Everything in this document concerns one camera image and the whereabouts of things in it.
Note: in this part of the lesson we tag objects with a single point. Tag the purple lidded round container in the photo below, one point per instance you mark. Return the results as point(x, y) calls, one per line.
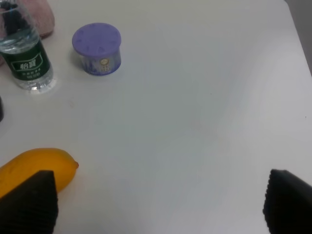
point(98, 46)

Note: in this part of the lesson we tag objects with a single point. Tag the clear water bottle green label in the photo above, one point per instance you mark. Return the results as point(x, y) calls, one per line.
point(31, 67)

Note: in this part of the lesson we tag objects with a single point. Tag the yellow mango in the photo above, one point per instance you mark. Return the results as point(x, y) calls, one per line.
point(23, 166)

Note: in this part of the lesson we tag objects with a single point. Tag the dark cola bottle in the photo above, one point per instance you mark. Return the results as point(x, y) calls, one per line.
point(1, 110)

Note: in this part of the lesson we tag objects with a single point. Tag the pink rolled towel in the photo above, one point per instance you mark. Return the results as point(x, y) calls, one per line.
point(45, 17)

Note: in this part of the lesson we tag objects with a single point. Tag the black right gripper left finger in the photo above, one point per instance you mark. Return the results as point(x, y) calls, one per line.
point(31, 207)

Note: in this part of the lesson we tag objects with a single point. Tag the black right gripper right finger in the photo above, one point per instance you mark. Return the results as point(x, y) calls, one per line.
point(288, 204)

